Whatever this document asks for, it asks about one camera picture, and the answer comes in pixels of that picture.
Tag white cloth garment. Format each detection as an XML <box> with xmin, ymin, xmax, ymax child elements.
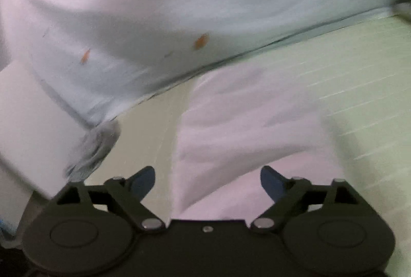
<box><xmin>171</xmin><ymin>64</ymin><xmax>343</xmax><ymax>222</ymax></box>

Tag grey striped folded garment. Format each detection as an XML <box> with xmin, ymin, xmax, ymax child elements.
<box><xmin>64</xmin><ymin>120</ymin><xmax>120</xmax><ymax>182</ymax></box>

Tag green grid cutting mat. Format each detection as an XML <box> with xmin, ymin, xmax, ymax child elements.
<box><xmin>88</xmin><ymin>17</ymin><xmax>410</xmax><ymax>276</ymax></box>

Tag light blue carrot-print storage bag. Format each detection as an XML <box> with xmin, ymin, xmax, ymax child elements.
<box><xmin>1</xmin><ymin>0</ymin><xmax>394</xmax><ymax>124</ymax></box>

